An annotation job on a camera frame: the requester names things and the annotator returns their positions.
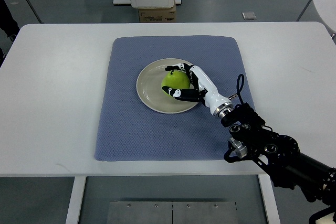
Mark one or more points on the green pear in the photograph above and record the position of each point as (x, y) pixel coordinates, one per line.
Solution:
(174, 82)

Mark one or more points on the left white table leg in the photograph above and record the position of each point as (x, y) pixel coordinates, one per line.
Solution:
(76, 198)

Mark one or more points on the grey floor outlet plate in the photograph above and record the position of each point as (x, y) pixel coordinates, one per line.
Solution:
(249, 15)

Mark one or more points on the white table leg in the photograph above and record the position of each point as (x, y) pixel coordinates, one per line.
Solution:
(268, 198)
(76, 198)

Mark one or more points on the cream ceramic plate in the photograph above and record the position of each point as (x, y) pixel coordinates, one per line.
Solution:
(150, 91)

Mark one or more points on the person in dark clothes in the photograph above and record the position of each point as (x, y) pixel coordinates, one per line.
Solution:
(8, 24)

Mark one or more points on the right white table leg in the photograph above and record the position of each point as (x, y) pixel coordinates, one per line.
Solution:
(268, 198)

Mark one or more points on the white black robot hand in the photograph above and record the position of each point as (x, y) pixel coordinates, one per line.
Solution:
(204, 90)

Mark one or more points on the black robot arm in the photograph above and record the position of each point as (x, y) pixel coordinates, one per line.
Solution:
(279, 156)

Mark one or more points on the blue textured cloth mat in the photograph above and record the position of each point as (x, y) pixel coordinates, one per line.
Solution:
(130, 131)

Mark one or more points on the cardboard box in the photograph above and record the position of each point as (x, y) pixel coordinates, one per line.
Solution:
(158, 15)

